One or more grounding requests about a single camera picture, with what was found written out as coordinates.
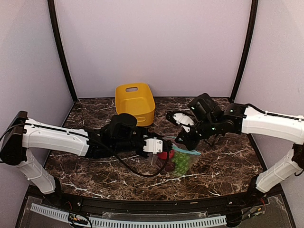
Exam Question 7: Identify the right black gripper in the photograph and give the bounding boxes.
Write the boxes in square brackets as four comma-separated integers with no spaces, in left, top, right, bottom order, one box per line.
[175,116,219,150]

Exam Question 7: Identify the clear zip top bag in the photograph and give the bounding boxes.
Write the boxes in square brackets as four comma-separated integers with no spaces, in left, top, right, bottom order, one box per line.
[149,136,201,177]

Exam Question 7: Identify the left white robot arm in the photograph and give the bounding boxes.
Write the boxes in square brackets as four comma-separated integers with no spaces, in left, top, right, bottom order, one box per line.
[0,111,164,207]

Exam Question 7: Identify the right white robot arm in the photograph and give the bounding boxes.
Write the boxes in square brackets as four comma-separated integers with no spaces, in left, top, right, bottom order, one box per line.
[167,93,304,206]

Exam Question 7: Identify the green fake grapes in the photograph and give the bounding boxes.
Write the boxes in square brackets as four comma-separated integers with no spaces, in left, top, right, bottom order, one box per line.
[171,152,190,176]

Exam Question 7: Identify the red fake apple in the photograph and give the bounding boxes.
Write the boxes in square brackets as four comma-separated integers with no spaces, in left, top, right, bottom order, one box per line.
[157,150,174,160]

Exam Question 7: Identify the dark purple fake food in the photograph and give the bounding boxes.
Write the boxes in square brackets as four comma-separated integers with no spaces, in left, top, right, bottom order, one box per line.
[155,159,175,172]

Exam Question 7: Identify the yellow plastic bin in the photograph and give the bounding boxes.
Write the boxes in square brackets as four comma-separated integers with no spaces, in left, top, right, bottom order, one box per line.
[115,83,156,126]

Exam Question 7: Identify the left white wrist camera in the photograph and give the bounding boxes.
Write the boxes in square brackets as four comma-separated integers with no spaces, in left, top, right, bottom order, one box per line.
[143,137,163,154]

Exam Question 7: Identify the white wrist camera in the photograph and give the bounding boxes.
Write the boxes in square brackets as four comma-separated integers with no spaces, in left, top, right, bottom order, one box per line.
[143,137,163,154]
[166,112,195,133]

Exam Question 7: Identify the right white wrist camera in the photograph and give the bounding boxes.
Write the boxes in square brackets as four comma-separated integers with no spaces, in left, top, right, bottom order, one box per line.
[166,112,195,133]

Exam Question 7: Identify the white slotted cable duct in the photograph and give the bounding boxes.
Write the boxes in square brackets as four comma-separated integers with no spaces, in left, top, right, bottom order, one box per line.
[30,203,227,228]

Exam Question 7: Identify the black front rail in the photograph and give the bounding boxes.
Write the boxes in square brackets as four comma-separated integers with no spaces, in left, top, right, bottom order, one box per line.
[43,193,260,214]

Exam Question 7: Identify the right black frame post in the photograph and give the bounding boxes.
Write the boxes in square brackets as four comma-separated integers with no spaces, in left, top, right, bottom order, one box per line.
[228,0,258,103]

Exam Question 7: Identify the black frame post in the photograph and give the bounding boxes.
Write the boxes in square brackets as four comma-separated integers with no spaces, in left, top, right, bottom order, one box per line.
[47,0,78,103]
[228,0,258,103]

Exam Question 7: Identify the left black frame post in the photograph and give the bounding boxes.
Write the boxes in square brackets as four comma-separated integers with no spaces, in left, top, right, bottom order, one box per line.
[47,0,78,103]

